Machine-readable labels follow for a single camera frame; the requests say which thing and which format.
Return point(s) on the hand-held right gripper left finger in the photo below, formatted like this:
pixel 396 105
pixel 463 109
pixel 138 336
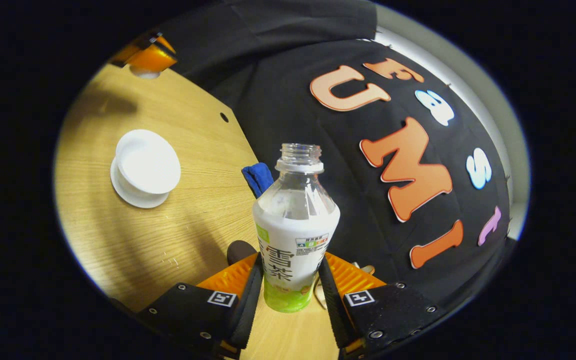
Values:
pixel 250 310

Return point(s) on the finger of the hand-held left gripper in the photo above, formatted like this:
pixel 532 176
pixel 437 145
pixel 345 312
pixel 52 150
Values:
pixel 155 57

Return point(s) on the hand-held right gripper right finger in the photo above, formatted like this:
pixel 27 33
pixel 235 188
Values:
pixel 333 310

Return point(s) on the white teacup lid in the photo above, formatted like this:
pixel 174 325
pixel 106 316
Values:
pixel 145 74

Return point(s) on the dark brown round coaster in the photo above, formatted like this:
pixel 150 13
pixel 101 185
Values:
pixel 238 250

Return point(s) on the clear water bottle white label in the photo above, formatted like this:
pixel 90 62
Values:
pixel 293 235

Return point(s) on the white teacup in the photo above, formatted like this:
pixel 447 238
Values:
pixel 148 160

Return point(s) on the white toaster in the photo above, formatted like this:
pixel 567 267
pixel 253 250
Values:
pixel 363 269

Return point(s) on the blue towel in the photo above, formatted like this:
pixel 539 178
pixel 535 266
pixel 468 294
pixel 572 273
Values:
pixel 258 177

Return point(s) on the black backdrop cloth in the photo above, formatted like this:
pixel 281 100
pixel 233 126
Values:
pixel 288 100

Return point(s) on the white saucer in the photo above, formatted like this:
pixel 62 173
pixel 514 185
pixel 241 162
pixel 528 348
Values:
pixel 133 199

